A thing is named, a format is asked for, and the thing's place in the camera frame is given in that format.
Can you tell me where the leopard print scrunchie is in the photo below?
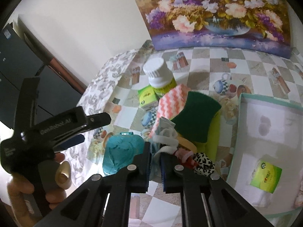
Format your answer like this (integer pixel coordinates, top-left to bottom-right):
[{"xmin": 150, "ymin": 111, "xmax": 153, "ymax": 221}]
[{"xmin": 193, "ymin": 153, "xmax": 215, "ymax": 176}]

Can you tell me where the pink red plush toy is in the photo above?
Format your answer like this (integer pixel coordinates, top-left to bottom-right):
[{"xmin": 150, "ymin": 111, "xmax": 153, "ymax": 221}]
[{"xmin": 175, "ymin": 148, "xmax": 198, "ymax": 170}]

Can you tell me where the lime green cloth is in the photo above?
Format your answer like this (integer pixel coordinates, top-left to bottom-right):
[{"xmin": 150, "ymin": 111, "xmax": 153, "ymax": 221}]
[{"xmin": 196, "ymin": 111, "xmax": 221, "ymax": 162}]

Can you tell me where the green tissue pack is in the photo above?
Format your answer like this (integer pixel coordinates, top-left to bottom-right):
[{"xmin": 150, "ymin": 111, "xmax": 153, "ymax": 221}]
[{"xmin": 250, "ymin": 160, "xmax": 283, "ymax": 194}]

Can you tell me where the light blue felt cloth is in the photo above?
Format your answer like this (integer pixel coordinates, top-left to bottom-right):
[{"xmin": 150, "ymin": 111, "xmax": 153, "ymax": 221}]
[{"xmin": 149, "ymin": 117, "xmax": 179, "ymax": 183}]

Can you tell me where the green yellow scrub sponge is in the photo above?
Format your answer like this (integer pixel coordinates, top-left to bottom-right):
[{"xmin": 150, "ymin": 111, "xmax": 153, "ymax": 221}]
[{"xmin": 172, "ymin": 91, "xmax": 221, "ymax": 143}]

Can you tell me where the pink white zigzag cloth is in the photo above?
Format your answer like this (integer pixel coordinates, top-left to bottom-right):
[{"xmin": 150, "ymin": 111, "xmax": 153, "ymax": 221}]
[{"xmin": 149, "ymin": 84, "xmax": 191, "ymax": 138}]

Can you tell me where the small green box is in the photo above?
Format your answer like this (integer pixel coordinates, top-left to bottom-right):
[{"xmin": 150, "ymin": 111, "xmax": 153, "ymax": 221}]
[{"xmin": 138, "ymin": 85, "xmax": 159, "ymax": 111}]

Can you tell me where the person's left hand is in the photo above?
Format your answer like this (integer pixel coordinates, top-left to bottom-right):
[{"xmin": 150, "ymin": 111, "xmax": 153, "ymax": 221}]
[{"xmin": 6, "ymin": 152, "xmax": 67, "ymax": 218}]

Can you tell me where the teal embossed case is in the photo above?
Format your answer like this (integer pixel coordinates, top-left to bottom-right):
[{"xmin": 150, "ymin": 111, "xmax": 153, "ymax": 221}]
[{"xmin": 102, "ymin": 134, "xmax": 145, "ymax": 176}]

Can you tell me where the dark cabinet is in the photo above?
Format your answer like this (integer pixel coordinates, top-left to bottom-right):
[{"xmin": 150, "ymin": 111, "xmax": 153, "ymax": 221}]
[{"xmin": 1, "ymin": 25, "xmax": 81, "ymax": 128}]

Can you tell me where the teal rimmed white tray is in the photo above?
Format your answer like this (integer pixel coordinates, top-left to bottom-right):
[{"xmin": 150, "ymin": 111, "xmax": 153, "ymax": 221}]
[{"xmin": 227, "ymin": 93, "xmax": 302, "ymax": 218}]

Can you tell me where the patterned tablecloth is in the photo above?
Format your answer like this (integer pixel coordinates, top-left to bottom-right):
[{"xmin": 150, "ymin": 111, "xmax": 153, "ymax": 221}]
[{"xmin": 66, "ymin": 41, "xmax": 302, "ymax": 226}]

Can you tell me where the white pill bottle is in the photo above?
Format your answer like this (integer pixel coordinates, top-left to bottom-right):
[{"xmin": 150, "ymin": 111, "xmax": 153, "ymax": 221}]
[{"xmin": 143, "ymin": 58, "xmax": 177, "ymax": 97}]

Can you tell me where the flower painting canvas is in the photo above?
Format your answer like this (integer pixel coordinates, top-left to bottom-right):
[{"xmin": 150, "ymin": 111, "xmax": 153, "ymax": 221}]
[{"xmin": 135, "ymin": 0, "xmax": 291, "ymax": 58}]

